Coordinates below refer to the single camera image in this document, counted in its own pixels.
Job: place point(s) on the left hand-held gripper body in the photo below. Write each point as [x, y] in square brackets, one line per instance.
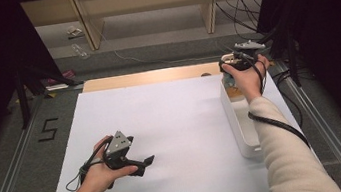
[118, 143]

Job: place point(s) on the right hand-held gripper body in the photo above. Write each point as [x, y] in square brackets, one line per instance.
[241, 61]

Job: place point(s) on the white plastic tray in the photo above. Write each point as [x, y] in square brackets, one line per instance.
[234, 124]

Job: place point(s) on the person's right hand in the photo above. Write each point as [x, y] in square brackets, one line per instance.
[250, 79]

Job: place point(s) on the person's left hand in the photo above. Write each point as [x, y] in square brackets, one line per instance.
[98, 180]

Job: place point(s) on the black stand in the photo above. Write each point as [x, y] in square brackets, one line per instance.
[288, 49]
[25, 92]

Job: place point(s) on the white flat floor item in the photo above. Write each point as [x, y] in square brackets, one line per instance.
[56, 87]

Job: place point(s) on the pink floor item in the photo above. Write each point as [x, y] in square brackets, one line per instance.
[66, 75]

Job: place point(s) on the clear plastic wrapper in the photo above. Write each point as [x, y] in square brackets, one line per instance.
[80, 50]

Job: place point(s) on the white floor litter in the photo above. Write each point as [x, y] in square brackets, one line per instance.
[73, 31]

